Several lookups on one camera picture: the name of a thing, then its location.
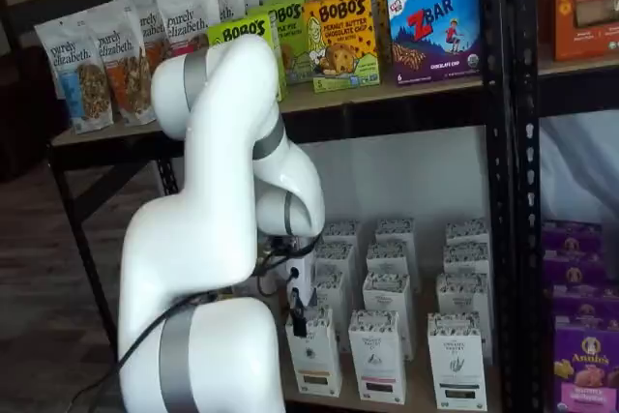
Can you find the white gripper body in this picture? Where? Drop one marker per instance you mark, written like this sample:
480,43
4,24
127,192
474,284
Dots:
302,282

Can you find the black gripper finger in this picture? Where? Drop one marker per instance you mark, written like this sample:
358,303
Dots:
299,323

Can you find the white box yellow strip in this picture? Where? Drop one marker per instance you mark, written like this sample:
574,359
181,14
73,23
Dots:
344,234
336,260
331,294
314,364

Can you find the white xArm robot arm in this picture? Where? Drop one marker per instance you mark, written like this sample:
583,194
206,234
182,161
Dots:
193,239

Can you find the white box pink strip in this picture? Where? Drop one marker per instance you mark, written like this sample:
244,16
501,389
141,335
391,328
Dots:
387,294
395,231
377,364
389,260

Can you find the white box dark strip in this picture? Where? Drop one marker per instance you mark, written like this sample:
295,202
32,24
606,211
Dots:
457,369
466,231
462,294
466,260

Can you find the black metal shelf rack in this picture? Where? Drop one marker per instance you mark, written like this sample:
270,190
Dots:
518,45
495,190

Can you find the purple Annie's box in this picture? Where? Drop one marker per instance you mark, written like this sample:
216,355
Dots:
585,304
570,239
575,270
585,374

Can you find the blue Zbar box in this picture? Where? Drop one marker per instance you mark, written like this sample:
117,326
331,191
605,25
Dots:
435,36

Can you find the Purely Elizabeth bag orange label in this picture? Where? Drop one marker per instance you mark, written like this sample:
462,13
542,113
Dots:
126,74

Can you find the Purely Elizabeth bag red label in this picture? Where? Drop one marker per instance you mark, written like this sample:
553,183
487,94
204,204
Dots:
181,21

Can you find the white fabric sheet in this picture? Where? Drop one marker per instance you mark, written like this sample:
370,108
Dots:
580,166

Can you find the Purely Elizabeth bag blue label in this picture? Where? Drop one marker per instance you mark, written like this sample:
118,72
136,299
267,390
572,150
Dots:
72,74

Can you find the dark brown couch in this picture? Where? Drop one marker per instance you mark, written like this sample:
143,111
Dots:
24,118

